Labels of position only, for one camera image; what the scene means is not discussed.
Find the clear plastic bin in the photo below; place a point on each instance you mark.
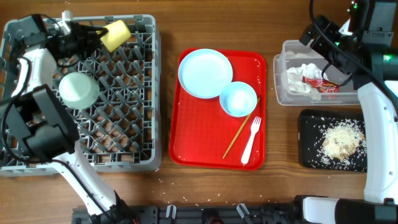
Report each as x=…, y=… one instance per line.
x=294, y=54

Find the white plastic fork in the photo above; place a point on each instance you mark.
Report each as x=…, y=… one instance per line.
x=254, y=129

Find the rice and food scraps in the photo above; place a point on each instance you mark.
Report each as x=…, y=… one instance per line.
x=341, y=146

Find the yellow plastic cup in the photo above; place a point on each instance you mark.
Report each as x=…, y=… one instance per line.
x=117, y=34

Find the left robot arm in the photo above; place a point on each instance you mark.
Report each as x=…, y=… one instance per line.
x=40, y=122

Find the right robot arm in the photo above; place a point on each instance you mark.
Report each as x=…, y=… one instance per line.
x=370, y=22

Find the red plastic tray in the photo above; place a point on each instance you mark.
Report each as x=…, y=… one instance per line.
x=201, y=131

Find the grey dishwasher rack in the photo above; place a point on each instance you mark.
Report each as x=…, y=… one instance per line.
x=119, y=132

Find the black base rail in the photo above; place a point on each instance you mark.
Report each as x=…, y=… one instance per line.
x=267, y=213

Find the large light blue plate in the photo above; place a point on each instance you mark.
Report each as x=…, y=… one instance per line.
x=204, y=73

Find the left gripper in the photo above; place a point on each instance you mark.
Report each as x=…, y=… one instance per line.
x=91, y=43

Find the small light blue bowl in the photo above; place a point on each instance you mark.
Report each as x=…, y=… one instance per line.
x=238, y=99

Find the red snack wrapper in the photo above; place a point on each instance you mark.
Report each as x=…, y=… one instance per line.
x=322, y=85

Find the wooden chopstick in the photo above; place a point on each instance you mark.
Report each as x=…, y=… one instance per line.
x=236, y=135

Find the white napkin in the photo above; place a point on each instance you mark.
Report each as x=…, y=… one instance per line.
x=295, y=78

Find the black plastic tray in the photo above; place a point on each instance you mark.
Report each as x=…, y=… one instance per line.
x=308, y=131

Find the mint green bowl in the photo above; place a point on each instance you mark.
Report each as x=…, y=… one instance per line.
x=78, y=90

